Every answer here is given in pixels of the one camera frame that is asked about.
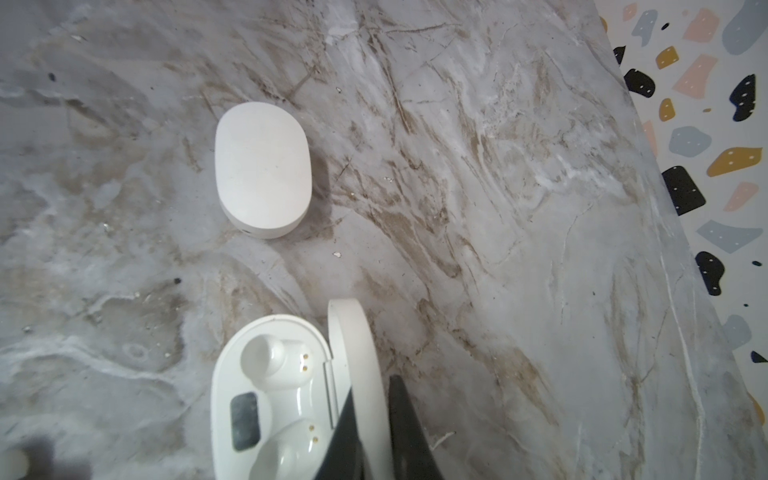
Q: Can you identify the white earbud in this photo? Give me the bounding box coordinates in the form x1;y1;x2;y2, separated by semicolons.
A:
0;449;30;480

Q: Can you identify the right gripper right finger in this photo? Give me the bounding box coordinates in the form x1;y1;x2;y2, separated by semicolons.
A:
388;375;444;480

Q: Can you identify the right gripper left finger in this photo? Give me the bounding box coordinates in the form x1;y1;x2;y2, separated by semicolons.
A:
315;392;364;480

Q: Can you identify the white earbud charging case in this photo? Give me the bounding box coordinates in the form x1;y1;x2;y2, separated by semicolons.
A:
214;102;313;240

